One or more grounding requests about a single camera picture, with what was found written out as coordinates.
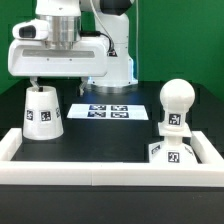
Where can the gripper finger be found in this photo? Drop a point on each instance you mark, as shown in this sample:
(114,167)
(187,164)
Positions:
(82,86)
(35,86)

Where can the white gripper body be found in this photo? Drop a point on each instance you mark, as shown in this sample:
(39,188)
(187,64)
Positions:
(88,57)

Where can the white lamp shade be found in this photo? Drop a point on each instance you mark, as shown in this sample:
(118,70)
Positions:
(42,117)

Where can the white lamp bulb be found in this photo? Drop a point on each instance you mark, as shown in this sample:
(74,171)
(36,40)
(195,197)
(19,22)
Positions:
(176,97)

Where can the white lamp base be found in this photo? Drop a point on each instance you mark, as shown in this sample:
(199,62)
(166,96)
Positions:
(172,149)

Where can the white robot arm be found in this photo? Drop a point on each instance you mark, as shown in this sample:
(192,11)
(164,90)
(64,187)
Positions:
(76,38)

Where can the white marker sheet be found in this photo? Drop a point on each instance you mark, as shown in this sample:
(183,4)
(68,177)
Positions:
(107,112)

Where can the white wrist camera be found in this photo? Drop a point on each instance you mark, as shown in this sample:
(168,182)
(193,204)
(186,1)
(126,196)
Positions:
(35,29)

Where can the white U-shaped frame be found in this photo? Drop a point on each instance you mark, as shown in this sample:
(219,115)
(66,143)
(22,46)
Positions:
(208,173)

